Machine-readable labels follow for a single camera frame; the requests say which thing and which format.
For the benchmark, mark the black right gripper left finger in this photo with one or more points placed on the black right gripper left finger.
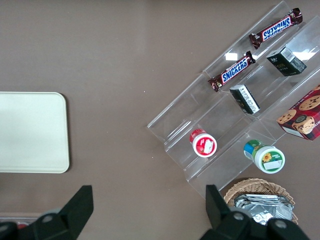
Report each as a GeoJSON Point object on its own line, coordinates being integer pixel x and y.
{"type": "Point", "coordinates": [72, 215]}

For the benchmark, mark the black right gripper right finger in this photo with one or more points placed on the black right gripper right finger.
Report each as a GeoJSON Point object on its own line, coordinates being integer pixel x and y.
{"type": "Point", "coordinates": [222, 222]}

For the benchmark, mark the light tan wicker basket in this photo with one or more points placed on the light tan wicker basket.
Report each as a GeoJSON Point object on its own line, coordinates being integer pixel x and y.
{"type": "Point", "coordinates": [255, 186]}

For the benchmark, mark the cream plastic tray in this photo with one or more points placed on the cream plastic tray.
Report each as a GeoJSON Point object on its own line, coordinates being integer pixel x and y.
{"type": "Point", "coordinates": [32, 132]}

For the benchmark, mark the silver foil container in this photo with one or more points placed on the silver foil container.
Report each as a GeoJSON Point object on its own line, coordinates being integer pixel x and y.
{"type": "Point", "coordinates": [265, 205]}

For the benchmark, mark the red aluminium bottle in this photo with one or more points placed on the red aluminium bottle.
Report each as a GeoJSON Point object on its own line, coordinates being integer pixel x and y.
{"type": "Point", "coordinates": [21, 226]}

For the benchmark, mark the clear acrylic bottle rack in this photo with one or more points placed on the clear acrylic bottle rack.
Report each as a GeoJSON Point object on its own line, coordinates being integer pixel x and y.
{"type": "Point", "coordinates": [15, 215]}

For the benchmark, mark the green lid yogurt cup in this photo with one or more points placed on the green lid yogurt cup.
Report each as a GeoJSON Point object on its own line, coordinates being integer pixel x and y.
{"type": "Point", "coordinates": [267, 158]}

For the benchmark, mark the red lid yogurt cup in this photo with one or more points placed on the red lid yogurt cup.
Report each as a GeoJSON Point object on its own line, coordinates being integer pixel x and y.
{"type": "Point", "coordinates": [203, 146]}

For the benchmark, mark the clear acrylic step riser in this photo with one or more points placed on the clear acrylic step riser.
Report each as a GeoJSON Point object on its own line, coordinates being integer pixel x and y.
{"type": "Point", "coordinates": [180, 120]}
{"type": "Point", "coordinates": [272, 82]}

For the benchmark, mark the small black box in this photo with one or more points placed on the small black box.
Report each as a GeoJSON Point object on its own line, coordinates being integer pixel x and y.
{"type": "Point", "coordinates": [285, 61]}
{"type": "Point", "coordinates": [245, 100]}

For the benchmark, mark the red cookie box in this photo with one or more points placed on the red cookie box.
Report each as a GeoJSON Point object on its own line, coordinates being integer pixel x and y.
{"type": "Point", "coordinates": [305, 117]}

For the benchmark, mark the brown Snickers bar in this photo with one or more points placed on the brown Snickers bar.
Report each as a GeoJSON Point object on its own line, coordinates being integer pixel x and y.
{"type": "Point", "coordinates": [232, 71]}
{"type": "Point", "coordinates": [276, 28]}

